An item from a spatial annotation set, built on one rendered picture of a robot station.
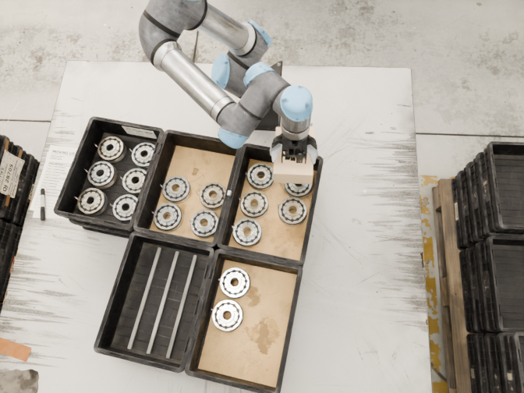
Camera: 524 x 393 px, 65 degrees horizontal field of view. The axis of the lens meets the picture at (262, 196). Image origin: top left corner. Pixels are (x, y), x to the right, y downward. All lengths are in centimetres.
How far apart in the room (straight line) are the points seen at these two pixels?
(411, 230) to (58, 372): 142
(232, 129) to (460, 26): 241
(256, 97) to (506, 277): 150
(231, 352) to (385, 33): 232
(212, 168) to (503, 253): 137
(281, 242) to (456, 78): 187
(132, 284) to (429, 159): 183
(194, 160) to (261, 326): 67
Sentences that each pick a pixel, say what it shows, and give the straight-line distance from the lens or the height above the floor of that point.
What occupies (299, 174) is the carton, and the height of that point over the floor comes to 112.
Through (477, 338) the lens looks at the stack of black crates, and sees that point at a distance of 219.
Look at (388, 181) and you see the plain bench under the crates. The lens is 174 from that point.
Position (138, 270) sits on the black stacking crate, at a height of 83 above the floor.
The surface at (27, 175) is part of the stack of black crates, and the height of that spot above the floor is 26.
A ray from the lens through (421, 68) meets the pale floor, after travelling 296.
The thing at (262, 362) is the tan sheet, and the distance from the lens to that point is 145.
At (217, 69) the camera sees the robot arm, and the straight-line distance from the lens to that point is 160.
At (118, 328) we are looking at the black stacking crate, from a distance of 155.
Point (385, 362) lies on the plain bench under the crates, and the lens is 161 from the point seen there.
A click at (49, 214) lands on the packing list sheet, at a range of 190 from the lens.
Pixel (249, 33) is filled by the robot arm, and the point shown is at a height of 112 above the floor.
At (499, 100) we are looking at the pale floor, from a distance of 300.
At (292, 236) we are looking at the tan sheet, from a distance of 149.
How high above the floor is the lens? 227
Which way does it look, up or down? 70 degrees down
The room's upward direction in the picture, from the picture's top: 8 degrees counter-clockwise
